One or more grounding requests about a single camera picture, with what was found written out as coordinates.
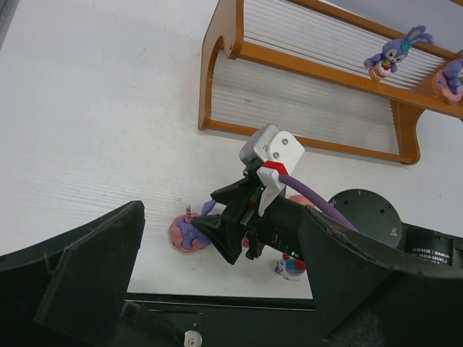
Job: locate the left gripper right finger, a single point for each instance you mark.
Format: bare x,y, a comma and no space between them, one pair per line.
369,294

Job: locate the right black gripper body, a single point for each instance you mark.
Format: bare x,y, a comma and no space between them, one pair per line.
277,228

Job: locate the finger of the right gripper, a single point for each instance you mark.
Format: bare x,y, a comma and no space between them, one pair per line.
238,192
225,232

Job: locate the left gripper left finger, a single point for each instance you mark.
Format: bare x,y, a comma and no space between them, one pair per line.
69,290

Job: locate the purple bunny holding cake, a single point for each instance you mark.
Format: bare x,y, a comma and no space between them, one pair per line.
394,51

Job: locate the purple bunny sitting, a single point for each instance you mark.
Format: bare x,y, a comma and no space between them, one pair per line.
447,83

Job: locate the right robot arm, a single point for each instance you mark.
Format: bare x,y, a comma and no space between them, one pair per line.
358,210

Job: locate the wooden three-tier shelf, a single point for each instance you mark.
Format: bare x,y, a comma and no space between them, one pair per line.
299,65

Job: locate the pink round bear toy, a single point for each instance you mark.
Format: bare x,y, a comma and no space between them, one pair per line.
301,200

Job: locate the blue red cupcake toy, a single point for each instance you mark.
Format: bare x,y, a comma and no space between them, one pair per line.
290,268

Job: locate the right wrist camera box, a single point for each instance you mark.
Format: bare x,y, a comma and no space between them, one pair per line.
279,150

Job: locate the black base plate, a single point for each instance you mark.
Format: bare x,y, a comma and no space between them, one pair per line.
238,321

